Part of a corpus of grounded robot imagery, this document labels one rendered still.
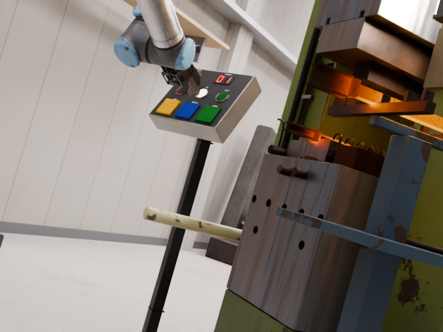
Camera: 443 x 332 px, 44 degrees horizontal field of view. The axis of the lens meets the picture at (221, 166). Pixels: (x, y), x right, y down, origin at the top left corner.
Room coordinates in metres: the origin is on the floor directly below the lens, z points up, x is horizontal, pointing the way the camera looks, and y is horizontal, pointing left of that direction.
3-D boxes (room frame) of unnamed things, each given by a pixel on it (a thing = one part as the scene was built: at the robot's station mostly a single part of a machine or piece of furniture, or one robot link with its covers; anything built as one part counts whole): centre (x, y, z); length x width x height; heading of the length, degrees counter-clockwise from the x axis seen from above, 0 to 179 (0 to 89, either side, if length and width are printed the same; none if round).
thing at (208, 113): (1.98, 0.10, 1.01); 0.07 x 0.05 x 0.07; 53
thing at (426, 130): (1.24, -0.32, 1.03); 0.23 x 0.06 x 0.02; 111
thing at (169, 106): (2.10, 0.25, 1.01); 0.07 x 0.05 x 0.07; 53
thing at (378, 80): (1.77, -0.47, 1.24); 0.30 x 0.07 x 0.06; 118
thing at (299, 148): (1.77, -0.42, 0.96); 0.42 x 0.20 x 0.09; 118
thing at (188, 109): (2.04, 0.17, 1.01); 0.07 x 0.05 x 0.07; 53
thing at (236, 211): (6.16, -0.62, 0.79); 0.97 x 0.93 x 1.58; 59
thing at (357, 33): (1.77, -0.42, 1.32); 0.42 x 0.20 x 0.10; 118
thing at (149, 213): (1.94, 0.00, 0.62); 0.44 x 0.05 x 0.05; 118
